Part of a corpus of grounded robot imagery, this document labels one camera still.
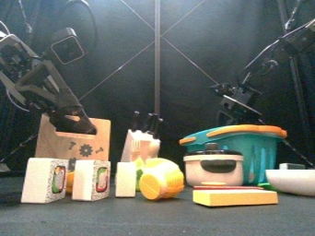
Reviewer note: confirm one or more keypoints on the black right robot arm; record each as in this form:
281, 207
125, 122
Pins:
288, 43

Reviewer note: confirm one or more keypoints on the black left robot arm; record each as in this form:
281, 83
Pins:
9, 18

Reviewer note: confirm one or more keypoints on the light green toy corn husk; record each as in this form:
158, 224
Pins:
140, 167

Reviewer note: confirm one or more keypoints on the teal basket with orange rim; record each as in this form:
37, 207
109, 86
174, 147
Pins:
258, 147

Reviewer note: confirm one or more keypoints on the white toy knife block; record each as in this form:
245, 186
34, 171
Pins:
140, 147

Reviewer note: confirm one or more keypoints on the white toy pot black lid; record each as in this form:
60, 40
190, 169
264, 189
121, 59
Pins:
213, 169

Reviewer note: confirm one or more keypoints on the white toy sushi roll block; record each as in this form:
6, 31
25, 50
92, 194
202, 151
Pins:
89, 179
41, 179

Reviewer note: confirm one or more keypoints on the orange toy piece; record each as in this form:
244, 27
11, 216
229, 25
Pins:
70, 182

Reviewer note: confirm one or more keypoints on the narrow white toy block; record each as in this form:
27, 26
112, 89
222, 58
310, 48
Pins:
126, 179

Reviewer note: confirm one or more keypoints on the red toy slice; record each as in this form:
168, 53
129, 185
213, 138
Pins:
228, 187

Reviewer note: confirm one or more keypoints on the grey small box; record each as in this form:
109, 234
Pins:
292, 166

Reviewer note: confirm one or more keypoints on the green toy piece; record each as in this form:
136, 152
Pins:
269, 186

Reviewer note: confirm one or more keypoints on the yellow wooden block slab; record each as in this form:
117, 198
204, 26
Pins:
234, 197

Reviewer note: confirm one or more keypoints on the white bowl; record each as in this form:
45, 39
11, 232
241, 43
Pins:
293, 181

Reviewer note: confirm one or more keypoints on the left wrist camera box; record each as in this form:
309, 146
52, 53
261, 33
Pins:
68, 46

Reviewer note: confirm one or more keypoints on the vertical metal frame pole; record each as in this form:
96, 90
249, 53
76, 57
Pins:
157, 55

